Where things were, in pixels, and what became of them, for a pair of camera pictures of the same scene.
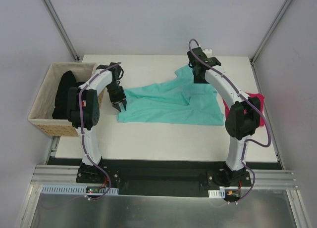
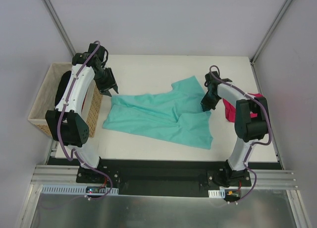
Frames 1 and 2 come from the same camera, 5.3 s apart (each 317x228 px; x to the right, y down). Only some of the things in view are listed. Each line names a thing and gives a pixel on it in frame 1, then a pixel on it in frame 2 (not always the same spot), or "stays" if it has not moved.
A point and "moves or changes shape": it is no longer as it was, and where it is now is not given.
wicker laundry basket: x=41 y=114 stays
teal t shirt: x=177 y=100 moves or changes shape
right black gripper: x=200 y=77 → x=208 y=102
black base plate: x=179 y=178 stays
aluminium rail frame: x=50 y=174 stays
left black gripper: x=118 y=101 → x=108 y=85
